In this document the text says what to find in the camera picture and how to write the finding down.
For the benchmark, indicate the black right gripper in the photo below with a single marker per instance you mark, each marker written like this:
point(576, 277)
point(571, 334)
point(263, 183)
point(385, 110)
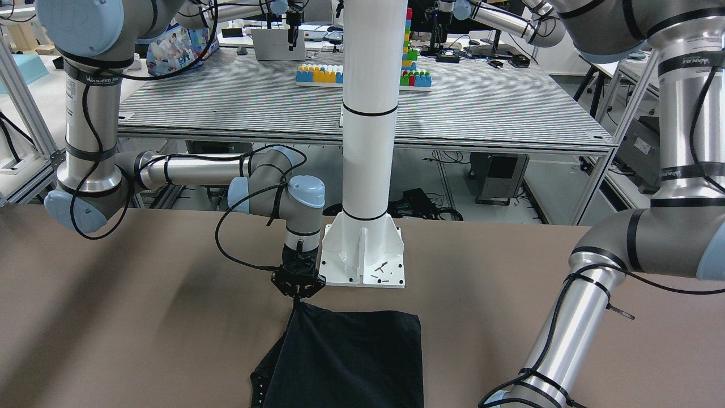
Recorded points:
point(297, 262)

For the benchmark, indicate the black t-shirt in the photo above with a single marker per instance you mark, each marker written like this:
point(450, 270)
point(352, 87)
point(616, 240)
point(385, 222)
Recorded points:
point(342, 359)

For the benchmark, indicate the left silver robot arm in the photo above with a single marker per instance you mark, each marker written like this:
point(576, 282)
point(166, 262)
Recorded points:
point(681, 232)

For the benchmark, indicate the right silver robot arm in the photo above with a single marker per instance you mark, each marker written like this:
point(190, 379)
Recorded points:
point(98, 179)

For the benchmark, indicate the coloured toy block row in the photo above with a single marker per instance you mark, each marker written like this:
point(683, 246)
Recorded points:
point(320, 75)

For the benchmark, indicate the coloured toy block tower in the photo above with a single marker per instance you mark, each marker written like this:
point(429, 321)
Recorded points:
point(411, 77)

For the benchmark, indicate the striped metal work table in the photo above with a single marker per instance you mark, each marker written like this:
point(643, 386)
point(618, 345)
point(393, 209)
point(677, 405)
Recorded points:
point(470, 107)

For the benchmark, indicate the colourful toy package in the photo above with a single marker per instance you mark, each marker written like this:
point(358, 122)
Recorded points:
point(177, 48)

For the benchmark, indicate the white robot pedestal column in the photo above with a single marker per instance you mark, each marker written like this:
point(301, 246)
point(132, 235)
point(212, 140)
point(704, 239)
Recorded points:
point(363, 246)

